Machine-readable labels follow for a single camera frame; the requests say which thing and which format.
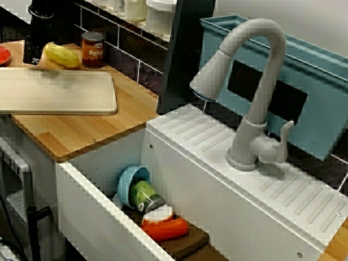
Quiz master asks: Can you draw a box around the orange beans can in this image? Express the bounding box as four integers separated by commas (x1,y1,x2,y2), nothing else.
82,32,105,69

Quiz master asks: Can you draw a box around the green toy can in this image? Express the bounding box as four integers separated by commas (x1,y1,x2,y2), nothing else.
129,181,166,214

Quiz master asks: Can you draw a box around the large clear lidded container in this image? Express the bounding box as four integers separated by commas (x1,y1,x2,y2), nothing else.
146,0,177,35

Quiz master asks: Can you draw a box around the yellow toy corn cob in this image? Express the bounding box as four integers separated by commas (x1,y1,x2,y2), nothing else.
44,43,82,68

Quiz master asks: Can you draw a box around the black upright panel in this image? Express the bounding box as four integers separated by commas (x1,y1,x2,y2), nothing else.
157,0,218,115

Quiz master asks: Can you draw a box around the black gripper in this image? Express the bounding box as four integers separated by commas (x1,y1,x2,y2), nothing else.
22,16,58,66

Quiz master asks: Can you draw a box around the red plate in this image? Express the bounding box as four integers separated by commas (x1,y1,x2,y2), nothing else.
0,46,12,66

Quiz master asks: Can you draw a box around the white and orange toy slice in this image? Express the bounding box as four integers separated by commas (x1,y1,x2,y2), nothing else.
141,205,174,226

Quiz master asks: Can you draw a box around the black wire mesh panel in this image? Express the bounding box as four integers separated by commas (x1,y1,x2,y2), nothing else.
0,5,32,44

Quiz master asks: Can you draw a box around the grey toy faucet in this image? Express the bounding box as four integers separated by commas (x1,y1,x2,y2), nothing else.
189,18,296,172

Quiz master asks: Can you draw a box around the light wooden cutting board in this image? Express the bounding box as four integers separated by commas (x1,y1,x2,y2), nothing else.
0,67,118,115

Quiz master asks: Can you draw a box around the black cable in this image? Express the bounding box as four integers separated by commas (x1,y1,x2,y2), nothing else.
0,194,27,261

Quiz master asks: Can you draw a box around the grey toy appliance front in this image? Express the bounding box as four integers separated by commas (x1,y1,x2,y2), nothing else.
0,137,35,245

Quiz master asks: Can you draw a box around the black cabinet handle bar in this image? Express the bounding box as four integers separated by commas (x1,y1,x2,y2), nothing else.
26,206,53,261

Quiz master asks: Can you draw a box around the orange toy carrot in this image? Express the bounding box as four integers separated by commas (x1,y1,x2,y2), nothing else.
141,218,189,243

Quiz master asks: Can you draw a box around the light blue bowl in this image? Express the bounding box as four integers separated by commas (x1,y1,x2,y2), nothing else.
117,165,152,209

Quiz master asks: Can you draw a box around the brown cloth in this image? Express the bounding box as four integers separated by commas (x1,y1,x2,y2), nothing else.
160,221,229,261

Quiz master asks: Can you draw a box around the small clear lidded container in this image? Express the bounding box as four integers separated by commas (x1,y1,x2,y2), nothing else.
113,0,127,13

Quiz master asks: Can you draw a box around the white toy sink unit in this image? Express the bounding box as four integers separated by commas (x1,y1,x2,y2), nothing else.
55,103,348,261

